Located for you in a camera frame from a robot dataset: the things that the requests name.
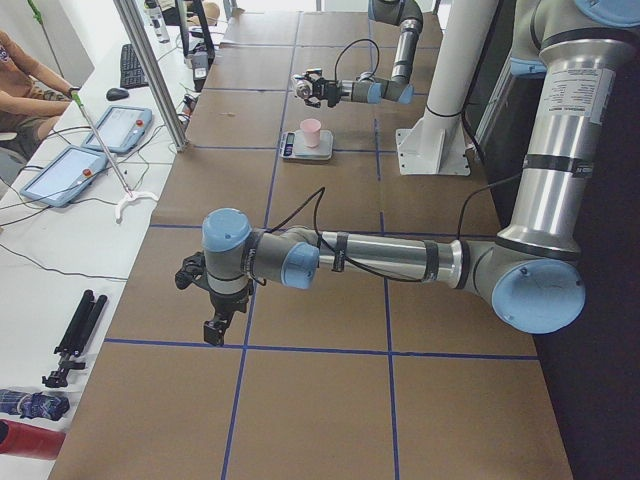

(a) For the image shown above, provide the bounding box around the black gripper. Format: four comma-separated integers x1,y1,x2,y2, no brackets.
174,252,253,346
291,72,340,108

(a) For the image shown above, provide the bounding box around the clear glass sauce bottle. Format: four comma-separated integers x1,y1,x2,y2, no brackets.
294,80,313,100

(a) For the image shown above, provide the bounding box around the digital kitchen scale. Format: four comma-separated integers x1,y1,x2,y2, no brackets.
279,130,334,162

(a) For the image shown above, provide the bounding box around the black folded tripod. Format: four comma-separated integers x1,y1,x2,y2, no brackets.
42,290,108,388

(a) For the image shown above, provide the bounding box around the white grabber stick tool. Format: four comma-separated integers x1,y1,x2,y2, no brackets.
70,88,159,224

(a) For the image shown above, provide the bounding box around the black keyboard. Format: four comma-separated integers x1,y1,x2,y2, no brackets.
120,44,148,90

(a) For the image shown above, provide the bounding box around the blue teach pendant far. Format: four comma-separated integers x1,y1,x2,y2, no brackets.
95,105,153,154

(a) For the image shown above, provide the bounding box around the blue teach pendant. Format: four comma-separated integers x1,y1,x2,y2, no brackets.
20,146,107,207
95,105,153,154

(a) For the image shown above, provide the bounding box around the black computer mouse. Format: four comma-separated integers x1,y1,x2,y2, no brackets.
105,88,129,101

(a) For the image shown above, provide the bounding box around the blue teach pendant near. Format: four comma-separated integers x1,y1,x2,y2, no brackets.
20,146,107,207

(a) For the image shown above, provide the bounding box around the red cylinder bottle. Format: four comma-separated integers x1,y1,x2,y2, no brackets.
1,420,66,460

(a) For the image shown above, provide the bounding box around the seated person orange shirt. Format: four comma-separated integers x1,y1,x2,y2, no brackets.
1,31,79,160

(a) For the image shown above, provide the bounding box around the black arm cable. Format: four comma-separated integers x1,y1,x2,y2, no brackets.
262,172,524,285
333,38,380,84

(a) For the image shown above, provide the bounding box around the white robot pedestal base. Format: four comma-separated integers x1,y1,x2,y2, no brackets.
396,0,499,176

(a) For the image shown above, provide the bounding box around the aluminium frame post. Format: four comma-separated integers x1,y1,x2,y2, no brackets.
113,0,188,152

